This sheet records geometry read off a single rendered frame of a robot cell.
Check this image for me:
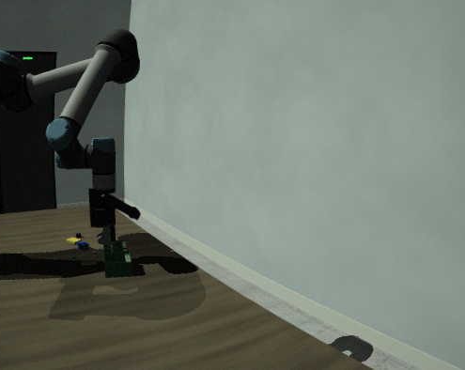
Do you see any green rack of labelled bins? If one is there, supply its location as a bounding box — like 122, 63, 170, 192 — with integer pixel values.
103, 240, 133, 278

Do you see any grey domino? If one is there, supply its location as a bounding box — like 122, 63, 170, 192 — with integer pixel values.
81, 259, 97, 266

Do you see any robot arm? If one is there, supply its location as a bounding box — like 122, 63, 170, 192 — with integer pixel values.
0, 29, 140, 190

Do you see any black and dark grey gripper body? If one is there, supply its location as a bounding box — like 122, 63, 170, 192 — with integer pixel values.
89, 187, 116, 227

